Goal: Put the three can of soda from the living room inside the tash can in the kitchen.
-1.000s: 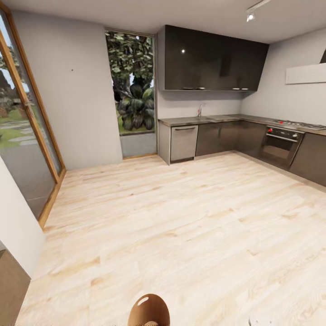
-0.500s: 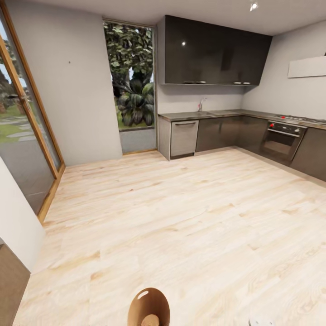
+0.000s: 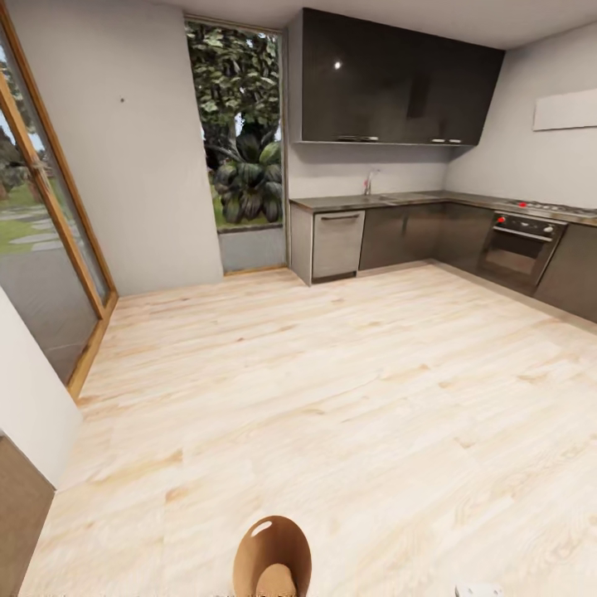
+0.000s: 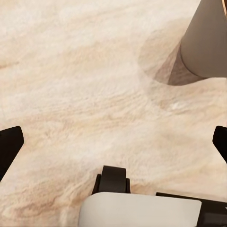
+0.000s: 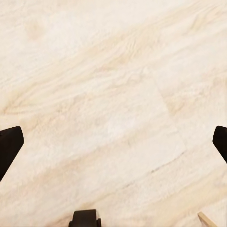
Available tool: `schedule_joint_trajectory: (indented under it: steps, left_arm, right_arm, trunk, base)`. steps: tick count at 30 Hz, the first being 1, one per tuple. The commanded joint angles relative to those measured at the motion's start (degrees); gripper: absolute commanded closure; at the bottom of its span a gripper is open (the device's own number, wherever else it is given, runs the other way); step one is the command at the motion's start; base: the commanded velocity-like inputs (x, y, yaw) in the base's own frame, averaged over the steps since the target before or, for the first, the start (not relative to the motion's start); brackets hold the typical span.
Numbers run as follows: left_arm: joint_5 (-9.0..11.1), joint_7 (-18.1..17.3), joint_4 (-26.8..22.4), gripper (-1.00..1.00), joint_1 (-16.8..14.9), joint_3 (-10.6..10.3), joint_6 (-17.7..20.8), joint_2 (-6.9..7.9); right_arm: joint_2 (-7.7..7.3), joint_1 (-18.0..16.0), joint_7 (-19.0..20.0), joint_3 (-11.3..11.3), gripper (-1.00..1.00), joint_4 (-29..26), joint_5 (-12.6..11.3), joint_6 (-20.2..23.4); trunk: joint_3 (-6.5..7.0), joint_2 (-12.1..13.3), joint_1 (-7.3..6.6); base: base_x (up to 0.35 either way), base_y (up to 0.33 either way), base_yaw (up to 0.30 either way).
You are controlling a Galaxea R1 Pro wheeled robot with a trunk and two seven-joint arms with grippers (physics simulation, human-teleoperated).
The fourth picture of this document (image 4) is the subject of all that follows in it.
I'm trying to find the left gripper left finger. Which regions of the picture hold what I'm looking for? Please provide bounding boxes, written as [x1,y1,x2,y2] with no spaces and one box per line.
[0,126,24,181]

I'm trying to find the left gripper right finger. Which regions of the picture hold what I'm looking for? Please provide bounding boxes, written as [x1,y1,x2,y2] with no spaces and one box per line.
[212,125,227,163]

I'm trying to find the trash can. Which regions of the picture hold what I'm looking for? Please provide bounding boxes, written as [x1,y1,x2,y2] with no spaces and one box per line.
[180,0,227,78]

